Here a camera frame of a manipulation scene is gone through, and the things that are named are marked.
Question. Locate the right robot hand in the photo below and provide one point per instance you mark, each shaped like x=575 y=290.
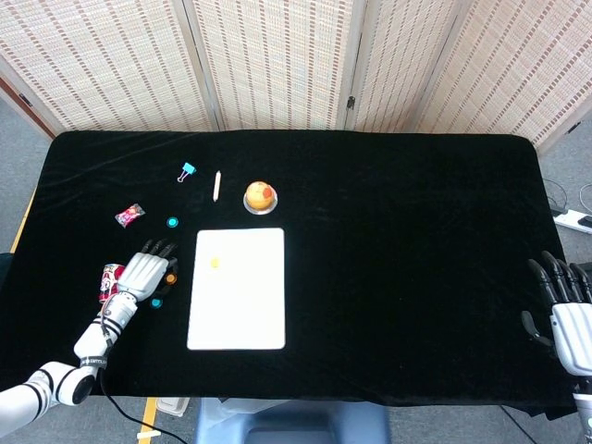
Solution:
x=571 y=324

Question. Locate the white plastic box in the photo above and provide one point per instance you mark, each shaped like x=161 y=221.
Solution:
x=172 y=407

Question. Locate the blue binder clip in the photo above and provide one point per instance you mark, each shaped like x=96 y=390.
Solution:
x=187 y=171

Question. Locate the red drink can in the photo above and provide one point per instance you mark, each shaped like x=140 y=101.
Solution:
x=110 y=282

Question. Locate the white rectangular board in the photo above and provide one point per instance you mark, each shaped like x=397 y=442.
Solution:
x=237 y=289

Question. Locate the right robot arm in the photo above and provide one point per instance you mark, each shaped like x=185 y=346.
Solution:
x=583 y=407

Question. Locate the pink candy wrapper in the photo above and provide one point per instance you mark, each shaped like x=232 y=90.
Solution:
x=130 y=215

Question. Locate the white power strip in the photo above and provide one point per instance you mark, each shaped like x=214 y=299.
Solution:
x=573 y=219

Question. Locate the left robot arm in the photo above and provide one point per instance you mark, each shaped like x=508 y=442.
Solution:
x=92 y=340

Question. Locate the black velvet tablecloth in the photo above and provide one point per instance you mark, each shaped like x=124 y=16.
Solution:
x=393 y=259

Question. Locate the short wooden stick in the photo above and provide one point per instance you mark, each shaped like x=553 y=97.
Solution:
x=216 y=186

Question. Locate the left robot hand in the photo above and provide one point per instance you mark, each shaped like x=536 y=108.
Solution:
x=143 y=274

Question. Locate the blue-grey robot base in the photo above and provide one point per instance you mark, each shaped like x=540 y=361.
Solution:
x=291 y=423

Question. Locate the orange fruit jelly cup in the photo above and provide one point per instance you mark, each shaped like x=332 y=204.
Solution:
x=260 y=196

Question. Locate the woven bamboo folding screen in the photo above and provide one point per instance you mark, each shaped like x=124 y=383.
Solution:
x=277 y=60

